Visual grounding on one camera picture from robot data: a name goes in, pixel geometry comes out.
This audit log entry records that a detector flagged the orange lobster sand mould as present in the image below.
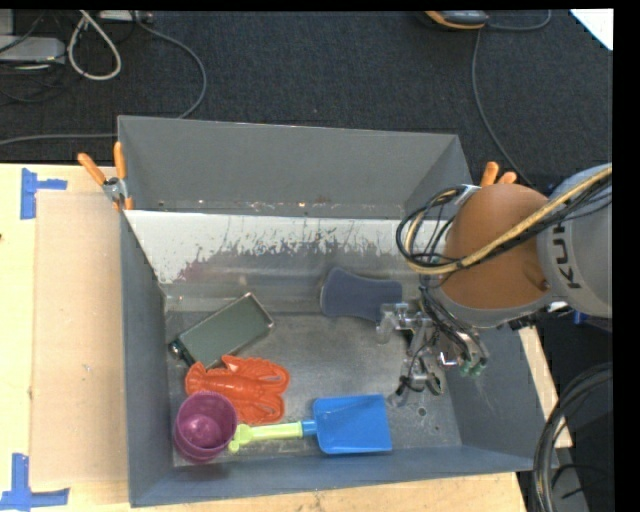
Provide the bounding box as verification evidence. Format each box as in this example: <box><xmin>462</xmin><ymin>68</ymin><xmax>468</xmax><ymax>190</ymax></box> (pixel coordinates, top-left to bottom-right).
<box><xmin>184</xmin><ymin>354</ymin><xmax>292</xmax><ymax>427</ymax></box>

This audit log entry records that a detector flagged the purple plastic cup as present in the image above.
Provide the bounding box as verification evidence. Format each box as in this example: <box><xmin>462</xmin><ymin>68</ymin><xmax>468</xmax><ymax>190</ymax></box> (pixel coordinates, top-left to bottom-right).
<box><xmin>172</xmin><ymin>390</ymin><xmax>239</xmax><ymax>465</ymax></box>

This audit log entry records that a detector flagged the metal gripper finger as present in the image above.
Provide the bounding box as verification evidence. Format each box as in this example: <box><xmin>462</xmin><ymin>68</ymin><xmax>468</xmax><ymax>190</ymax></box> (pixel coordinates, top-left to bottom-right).
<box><xmin>376</xmin><ymin>301</ymin><xmax>412</xmax><ymax>346</ymax></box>
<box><xmin>387</xmin><ymin>368</ymin><xmax>444</xmax><ymax>407</ymax></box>

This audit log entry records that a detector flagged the blue toy shovel green handle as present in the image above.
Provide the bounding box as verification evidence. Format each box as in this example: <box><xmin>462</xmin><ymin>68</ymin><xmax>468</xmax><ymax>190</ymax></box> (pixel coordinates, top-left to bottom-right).
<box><xmin>227</xmin><ymin>393</ymin><xmax>394</xmax><ymax>456</ymax></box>

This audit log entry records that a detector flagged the brown cardboard board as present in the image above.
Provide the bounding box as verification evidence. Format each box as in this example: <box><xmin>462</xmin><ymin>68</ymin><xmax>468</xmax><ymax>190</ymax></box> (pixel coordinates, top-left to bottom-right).
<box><xmin>28</xmin><ymin>191</ymin><xmax>132</xmax><ymax>503</ymax></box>

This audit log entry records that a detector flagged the blue-grey curved sponge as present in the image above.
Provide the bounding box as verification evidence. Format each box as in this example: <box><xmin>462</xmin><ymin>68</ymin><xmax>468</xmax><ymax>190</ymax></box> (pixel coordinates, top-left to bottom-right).
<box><xmin>319</xmin><ymin>266</ymin><xmax>404</xmax><ymax>324</ymax></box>

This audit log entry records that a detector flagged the dark green flat block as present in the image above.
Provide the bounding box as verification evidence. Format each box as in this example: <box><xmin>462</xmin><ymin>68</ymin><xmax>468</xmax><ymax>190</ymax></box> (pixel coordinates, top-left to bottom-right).
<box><xmin>168</xmin><ymin>292</ymin><xmax>276</xmax><ymax>371</ymax></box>

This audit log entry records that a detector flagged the grey metal bin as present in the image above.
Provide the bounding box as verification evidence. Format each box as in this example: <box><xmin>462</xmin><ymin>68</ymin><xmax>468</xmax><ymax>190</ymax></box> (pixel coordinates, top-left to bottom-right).
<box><xmin>116</xmin><ymin>115</ymin><xmax>552</xmax><ymax>508</ymax></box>

